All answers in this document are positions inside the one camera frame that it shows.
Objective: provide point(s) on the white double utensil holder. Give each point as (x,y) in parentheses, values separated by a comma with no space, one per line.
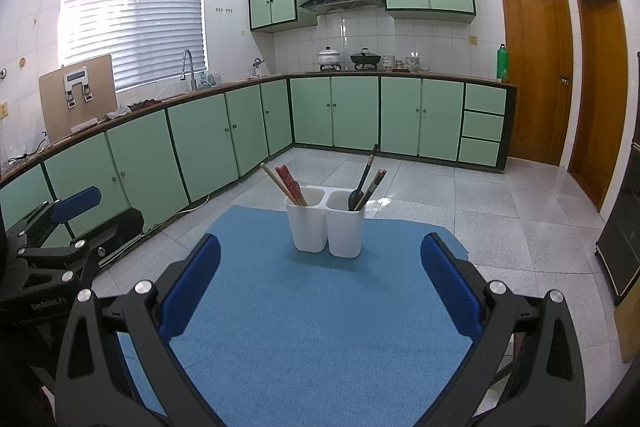
(310,227)

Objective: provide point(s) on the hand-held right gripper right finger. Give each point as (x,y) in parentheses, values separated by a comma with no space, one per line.
(450,287)

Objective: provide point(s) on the black cabinet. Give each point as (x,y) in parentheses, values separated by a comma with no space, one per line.
(622,227)

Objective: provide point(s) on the glass jar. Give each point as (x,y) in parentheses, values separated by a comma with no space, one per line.
(388,63)
(413,63)

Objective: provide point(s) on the wooden door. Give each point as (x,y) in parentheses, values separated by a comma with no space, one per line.
(535,67)
(600,97)

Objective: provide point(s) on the white cooking pot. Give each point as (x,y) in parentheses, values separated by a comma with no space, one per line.
(330,57)

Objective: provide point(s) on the dark brown chopsticks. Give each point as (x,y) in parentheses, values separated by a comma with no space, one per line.
(372,186)

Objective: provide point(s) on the brown wooden board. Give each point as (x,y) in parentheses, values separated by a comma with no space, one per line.
(55,107)

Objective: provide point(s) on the green lower kitchen cabinets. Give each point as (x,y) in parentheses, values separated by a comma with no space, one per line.
(200,142)

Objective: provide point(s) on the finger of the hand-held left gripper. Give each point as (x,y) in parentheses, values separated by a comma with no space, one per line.
(75,204)
(120,229)

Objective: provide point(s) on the plain wooden chopstick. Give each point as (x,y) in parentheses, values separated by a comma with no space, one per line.
(275,182)

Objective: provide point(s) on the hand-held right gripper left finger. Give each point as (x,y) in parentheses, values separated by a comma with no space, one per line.
(192,287)

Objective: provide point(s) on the chrome sink faucet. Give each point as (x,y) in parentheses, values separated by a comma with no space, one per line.
(189,67)

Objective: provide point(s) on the cardboard box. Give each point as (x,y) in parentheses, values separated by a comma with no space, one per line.
(629,327)

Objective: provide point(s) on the black spoon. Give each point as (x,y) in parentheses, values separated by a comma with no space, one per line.
(367,167)

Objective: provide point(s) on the green bottle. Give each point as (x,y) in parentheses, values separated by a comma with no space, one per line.
(502,64)

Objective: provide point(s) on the red patterned chopstick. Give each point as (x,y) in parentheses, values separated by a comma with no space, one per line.
(286,185)
(294,183)

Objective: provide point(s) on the black chopstick silver band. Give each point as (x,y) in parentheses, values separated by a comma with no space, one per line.
(380,179)

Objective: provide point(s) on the blue table mat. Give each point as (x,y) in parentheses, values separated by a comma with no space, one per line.
(310,332)

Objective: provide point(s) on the window blind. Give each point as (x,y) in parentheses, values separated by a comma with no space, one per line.
(135,17)

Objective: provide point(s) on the black wok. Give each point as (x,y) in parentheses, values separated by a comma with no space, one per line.
(366,58)

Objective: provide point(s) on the small wall tap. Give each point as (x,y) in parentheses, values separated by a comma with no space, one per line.
(258,67)

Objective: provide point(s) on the silver metal bracket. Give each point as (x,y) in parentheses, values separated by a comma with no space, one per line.
(77,87)

